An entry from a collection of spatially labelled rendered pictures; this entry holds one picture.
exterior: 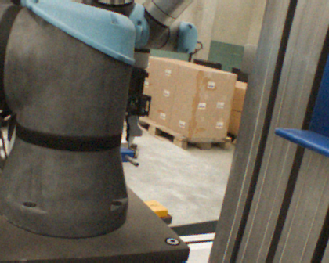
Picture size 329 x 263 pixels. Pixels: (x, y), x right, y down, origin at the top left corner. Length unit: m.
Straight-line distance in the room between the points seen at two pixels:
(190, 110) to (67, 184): 4.49
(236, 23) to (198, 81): 5.27
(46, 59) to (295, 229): 0.26
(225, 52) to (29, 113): 9.45
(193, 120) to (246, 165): 4.49
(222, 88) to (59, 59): 4.69
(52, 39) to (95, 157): 0.12
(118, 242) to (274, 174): 0.17
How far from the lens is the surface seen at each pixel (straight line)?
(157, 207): 1.06
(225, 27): 9.77
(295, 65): 0.36
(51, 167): 0.42
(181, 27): 0.99
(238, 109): 5.64
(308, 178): 0.35
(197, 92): 4.84
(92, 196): 0.43
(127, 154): 1.11
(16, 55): 0.42
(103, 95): 0.42
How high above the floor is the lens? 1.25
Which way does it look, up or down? 18 degrees down
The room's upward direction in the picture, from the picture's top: 8 degrees clockwise
